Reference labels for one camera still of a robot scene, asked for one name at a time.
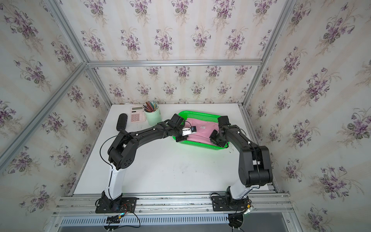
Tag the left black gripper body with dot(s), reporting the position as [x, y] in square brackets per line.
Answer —
[181, 138]

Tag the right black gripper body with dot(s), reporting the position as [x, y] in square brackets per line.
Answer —
[215, 137]

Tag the pink t-shirt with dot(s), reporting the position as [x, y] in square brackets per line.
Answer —
[203, 130]

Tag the green plastic basket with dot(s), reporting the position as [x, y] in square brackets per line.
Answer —
[204, 117]

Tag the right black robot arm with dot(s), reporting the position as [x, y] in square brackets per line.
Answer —
[254, 167]

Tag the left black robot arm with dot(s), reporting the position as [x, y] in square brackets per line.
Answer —
[122, 152]

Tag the pale green pen cup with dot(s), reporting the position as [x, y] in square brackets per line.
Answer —
[153, 118]

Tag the coloured pens bundle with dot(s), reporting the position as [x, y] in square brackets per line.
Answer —
[150, 106]

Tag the pink calculator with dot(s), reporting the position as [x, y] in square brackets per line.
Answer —
[137, 114]

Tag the black glasses case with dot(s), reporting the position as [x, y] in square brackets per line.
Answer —
[122, 122]

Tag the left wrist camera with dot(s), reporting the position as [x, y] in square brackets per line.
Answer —
[188, 131]

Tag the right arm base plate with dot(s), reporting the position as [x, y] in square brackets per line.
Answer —
[227, 203]

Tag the aluminium mounting rail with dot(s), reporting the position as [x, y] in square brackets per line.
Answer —
[171, 203]

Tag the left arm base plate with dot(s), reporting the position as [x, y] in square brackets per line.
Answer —
[121, 205]

